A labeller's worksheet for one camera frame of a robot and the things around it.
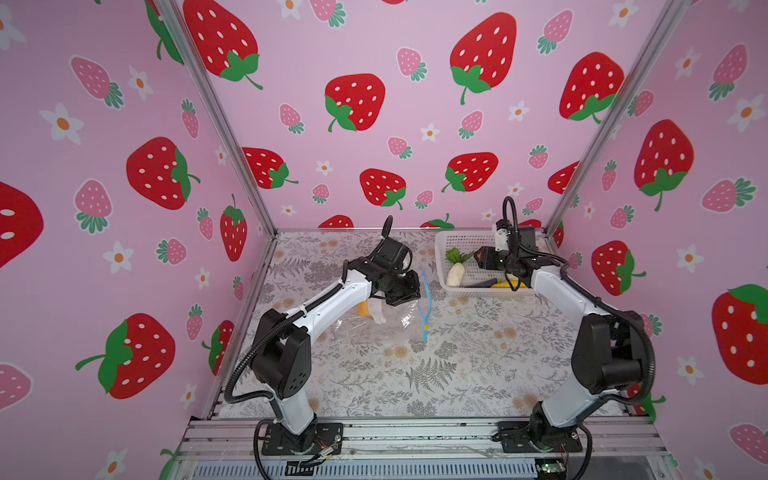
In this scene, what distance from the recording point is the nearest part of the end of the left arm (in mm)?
624

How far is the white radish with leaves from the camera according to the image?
103 cm

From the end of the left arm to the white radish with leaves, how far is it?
221 mm
